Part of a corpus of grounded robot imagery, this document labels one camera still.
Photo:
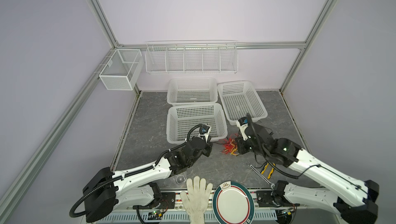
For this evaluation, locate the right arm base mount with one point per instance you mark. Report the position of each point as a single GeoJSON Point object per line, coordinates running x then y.
{"type": "Point", "coordinates": [274, 199]}

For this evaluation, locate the right white plastic basket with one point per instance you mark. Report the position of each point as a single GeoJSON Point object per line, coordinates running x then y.
{"type": "Point", "coordinates": [240, 98]}

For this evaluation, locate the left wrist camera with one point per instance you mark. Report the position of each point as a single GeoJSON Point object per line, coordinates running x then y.
{"type": "Point", "coordinates": [204, 133]}

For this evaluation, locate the small white mesh box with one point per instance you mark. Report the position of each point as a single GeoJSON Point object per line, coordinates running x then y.
{"type": "Point", "coordinates": [122, 70]}

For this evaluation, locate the long white wire shelf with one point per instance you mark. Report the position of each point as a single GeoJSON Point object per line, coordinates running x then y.
{"type": "Point", "coordinates": [201, 56]}

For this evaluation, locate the white plate green red rim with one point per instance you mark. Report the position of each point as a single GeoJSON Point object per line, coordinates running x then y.
{"type": "Point", "coordinates": [232, 203]}

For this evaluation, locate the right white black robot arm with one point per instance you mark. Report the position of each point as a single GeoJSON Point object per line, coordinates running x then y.
{"type": "Point", "coordinates": [351, 199]}

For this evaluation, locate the silver combination wrench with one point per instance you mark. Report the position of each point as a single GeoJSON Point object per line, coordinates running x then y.
{"type": "Point", "coordinates": [260, 174]}

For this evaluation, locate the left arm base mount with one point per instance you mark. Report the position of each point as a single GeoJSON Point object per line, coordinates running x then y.
{"type": "Point", "coordinates": [166, 201]}

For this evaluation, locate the white knit glove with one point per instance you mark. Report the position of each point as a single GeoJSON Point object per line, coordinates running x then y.
{"type": "Point", "coordinates": [196, 199]}

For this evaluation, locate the yellow handled pliers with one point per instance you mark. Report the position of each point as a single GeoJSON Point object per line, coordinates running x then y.
{"type": "Point", "coordinates": [267, 171]}

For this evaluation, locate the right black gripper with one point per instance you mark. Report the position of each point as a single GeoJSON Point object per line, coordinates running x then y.
{"type": "Point", "coordinates": [240, 141]}

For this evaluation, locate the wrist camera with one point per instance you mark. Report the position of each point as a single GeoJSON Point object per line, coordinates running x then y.
{"type": "Point", "coordinates": [204, 133]}
{"type": "Point", "coordinates": [242, 124]}

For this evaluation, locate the front white plastic basket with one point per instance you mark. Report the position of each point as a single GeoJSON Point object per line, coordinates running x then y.
{"type": "Point", "coordinates": [181, 119]}

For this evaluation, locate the white plastic basket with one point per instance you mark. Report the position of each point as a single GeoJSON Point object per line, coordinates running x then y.
{"type": "Point", "coordinates": [181, 119]}
{"type": "Point", "coordinates": [185, 91]}
{"type": "Point", "coordinates": [240, 98]}

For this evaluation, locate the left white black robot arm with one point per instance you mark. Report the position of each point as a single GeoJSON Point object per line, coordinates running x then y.
{"type": "Point", "coordinates": [109, 190]}

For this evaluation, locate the clear drinking glass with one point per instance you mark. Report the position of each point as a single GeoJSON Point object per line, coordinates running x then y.
{"type": "Point", "coordinates": [180, 179]}

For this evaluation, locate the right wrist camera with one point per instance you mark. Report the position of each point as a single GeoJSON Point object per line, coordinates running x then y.
{"type": "Point", "coordinates": [242, 124]}

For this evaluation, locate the rear white plastic basket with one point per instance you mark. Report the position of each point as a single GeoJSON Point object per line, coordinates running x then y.
{"type": "Point", "coordinates": [185, 91]}

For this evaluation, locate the green circuit board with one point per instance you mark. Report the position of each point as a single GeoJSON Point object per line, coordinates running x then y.
{"type": "Point", "coordinates": [155, 215]}

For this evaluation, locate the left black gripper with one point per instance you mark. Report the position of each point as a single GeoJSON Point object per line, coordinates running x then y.
{"type": "Point", "coordinates": [208, 148]}

